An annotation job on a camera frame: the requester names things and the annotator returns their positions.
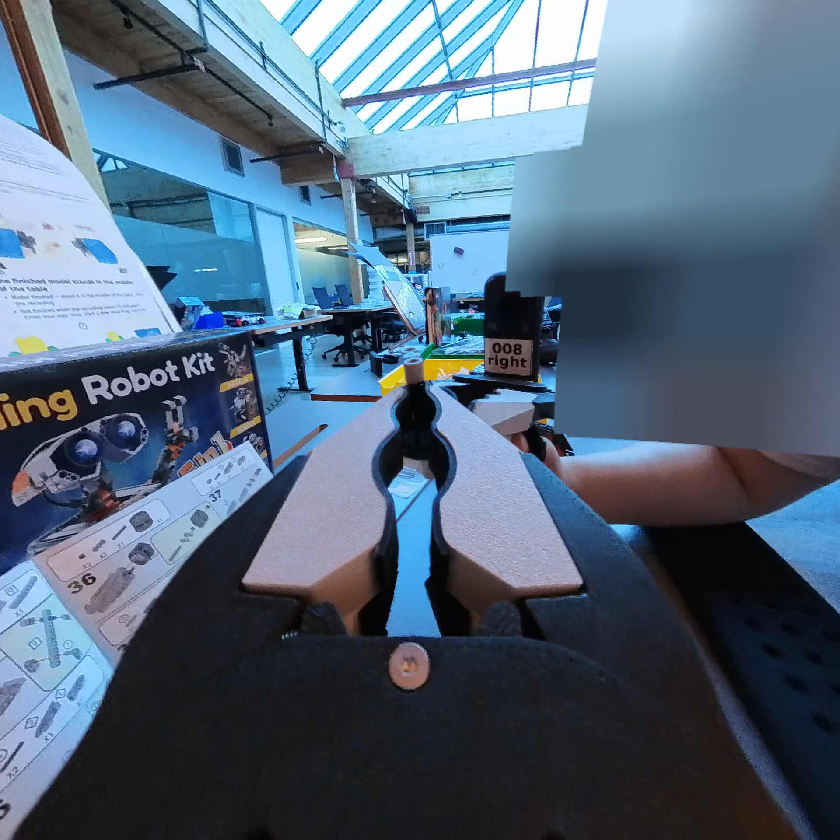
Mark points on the instruction booklet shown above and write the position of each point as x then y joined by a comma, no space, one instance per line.
65,623

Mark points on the grey connector with black axle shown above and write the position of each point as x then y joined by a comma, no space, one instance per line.
415,371

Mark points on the whiteboard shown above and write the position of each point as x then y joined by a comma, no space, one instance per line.
469,262

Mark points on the white printed sheet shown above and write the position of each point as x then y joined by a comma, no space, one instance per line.
59,249

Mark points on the wooden background desk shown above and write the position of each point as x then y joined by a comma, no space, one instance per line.
289,323

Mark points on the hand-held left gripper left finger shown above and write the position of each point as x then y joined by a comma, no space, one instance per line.
315,518

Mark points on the yellow plastic bin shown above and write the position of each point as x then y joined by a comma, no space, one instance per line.
400,380

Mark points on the black office chair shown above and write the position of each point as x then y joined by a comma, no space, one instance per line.
328,308

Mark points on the person's right hand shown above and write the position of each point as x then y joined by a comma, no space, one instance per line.
554,467

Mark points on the robot kit box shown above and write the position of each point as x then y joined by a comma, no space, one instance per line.
131,420

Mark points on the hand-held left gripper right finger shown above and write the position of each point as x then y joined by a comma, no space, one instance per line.
505,518

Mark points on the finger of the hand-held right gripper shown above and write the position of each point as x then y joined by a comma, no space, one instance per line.
505,417

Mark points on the person's right forearm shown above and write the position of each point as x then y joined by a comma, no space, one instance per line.
656,485

